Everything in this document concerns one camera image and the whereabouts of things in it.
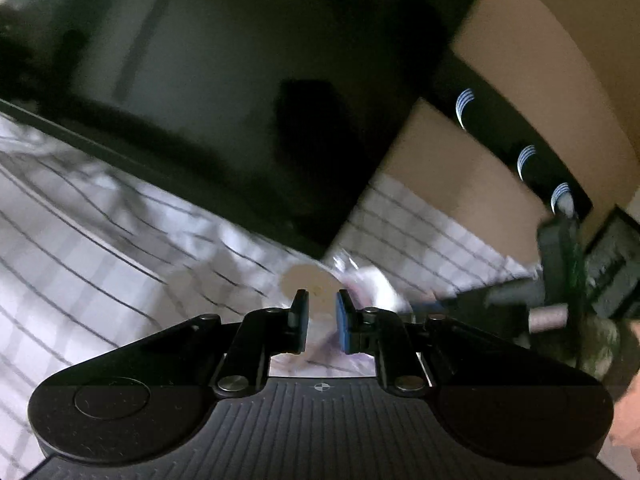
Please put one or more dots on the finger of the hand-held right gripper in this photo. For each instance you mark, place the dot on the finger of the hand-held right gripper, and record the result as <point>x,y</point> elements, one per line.
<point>500,294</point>

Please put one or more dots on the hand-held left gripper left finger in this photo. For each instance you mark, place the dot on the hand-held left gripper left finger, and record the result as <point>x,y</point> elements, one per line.
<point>301,321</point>

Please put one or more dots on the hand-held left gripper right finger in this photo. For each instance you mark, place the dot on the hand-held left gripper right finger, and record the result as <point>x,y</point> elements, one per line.
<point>344,324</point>

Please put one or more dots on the person's right forearm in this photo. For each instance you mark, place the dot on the person's right forearm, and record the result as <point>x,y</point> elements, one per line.
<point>629,410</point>

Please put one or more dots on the white plush toy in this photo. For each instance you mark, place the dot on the white plush toy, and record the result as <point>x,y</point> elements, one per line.
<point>372,287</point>

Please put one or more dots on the black framed picture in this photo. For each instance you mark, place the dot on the black framed picture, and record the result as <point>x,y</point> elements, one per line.
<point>612,265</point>

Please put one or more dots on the pale cylindrical roll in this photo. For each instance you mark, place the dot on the pale cylindrical roll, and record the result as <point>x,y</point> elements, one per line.
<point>547,319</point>

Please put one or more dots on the checked bed sheet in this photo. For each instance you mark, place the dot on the checked bed sheet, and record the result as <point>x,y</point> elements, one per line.
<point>75,285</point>

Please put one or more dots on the large black screen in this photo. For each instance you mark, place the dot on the large black screen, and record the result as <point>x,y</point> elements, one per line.
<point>225,85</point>

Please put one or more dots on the black wall panel with lights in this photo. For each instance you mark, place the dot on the black wall panel with lights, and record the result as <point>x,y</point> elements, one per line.
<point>510,125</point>

